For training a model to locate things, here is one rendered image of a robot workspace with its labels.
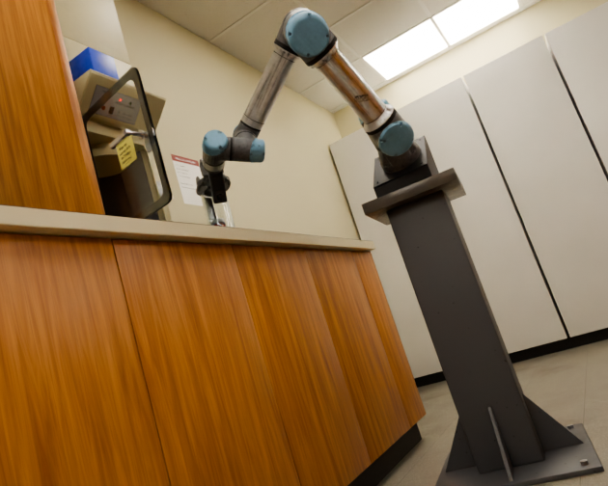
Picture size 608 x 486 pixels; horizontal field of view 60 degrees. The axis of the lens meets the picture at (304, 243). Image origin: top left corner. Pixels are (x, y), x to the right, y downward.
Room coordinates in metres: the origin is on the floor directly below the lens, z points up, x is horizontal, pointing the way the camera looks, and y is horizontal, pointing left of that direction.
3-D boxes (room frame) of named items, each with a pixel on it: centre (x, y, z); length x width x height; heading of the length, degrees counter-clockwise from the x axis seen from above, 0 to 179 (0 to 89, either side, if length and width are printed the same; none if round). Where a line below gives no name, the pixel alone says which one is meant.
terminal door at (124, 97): (1.36, 0.41, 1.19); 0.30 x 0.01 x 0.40; 54
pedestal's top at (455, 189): (1.83, -0.43, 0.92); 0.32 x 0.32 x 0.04; 71
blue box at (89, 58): (1.49, 0.47, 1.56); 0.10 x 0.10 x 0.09; 63
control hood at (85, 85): (1.57, 0.43, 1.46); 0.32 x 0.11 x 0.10; 153
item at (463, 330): (1.83, -0.43, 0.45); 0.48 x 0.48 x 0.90; 71
